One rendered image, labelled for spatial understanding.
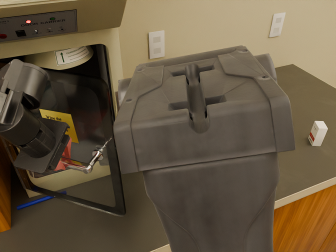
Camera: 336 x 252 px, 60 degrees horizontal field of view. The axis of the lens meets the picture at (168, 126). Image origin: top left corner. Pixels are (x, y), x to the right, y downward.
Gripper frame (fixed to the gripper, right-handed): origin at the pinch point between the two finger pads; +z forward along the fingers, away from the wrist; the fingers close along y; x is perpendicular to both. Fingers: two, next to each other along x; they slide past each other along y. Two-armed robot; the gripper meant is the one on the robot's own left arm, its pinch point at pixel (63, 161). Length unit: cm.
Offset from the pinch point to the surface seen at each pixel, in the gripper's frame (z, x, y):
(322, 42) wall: 78, 68, -119
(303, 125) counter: 53, 57, -50
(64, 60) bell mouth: -3.9, -8.9, -22.6
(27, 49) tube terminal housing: -10.8, -12.9, -19.2
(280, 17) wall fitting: 51, 42, -106
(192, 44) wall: 44, 6, -75
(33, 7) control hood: -23.2, -3.1, -18.7
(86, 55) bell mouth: -1.0, -6.4, -27.3
